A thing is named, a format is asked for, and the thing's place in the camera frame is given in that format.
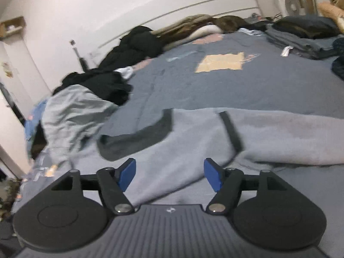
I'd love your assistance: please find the tabby cat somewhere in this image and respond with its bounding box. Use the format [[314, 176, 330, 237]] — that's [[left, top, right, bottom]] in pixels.
[[215, 15, 246, 33]]

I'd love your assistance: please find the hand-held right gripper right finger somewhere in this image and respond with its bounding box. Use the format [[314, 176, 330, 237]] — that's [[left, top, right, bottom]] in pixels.
[[203, 158, 292, 215]]

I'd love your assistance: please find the black jacket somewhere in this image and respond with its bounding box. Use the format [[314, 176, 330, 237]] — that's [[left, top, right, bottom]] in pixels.
[[98, 25, 164, 72]]

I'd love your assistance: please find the light grey t-shirt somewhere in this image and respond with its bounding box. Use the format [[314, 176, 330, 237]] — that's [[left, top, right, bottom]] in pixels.
[[41, 84, 120, 151]]

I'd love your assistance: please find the camouflage cloth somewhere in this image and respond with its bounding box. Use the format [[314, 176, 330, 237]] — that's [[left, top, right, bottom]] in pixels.
[[0, 180, 19, 221]]

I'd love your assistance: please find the black clothes pile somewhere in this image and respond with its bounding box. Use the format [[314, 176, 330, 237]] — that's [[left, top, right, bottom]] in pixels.
[[52, 68, 133, 105]]

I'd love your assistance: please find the cardboard box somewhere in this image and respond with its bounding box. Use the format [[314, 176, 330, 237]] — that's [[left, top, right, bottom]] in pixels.
[[0, 16, 26, 39]]

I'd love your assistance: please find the grey-blue folded garment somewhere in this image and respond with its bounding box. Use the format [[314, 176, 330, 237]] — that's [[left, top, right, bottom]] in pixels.
[[266, 28, 344, 60]]

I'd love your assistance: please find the white pillow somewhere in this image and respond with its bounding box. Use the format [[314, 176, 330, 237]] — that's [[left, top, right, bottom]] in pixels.
[[188, 24, 222, 41]]

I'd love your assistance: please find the white box fan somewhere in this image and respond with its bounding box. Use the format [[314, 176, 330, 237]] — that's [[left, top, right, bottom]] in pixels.
[[275, 0, 308, 18]]

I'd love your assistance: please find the grey sweatshirt with dark trim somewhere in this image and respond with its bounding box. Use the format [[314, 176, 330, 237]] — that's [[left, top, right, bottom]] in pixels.
[[97, 107, 344, 207]]

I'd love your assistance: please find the blue-grey printed quilt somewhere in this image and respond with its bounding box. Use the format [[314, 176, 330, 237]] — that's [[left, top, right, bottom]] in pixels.
[[12, 29, 344, 213]]

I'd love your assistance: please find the white sock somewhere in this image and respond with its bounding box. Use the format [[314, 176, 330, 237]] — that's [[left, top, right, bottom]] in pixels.
[[114, 67, 134, 80]]

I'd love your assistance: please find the blue denim garment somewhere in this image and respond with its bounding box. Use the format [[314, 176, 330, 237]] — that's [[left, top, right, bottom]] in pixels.
[[24, 99, 49, 156]]

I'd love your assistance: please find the black wall-hung device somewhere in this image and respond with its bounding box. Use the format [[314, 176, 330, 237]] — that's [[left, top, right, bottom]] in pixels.
[[77, 47, 89, 72]]

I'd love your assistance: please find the dark folded garment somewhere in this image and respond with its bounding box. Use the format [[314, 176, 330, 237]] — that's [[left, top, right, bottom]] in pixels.
[[239, 21, 273, 33]]

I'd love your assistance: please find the beige waffle blanket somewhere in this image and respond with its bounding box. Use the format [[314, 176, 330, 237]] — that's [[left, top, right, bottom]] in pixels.
[[317, 1, 344, 34]]

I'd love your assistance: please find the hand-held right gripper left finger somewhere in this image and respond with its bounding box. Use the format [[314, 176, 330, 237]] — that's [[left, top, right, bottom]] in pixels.
[[51, 158, 137, 215]]

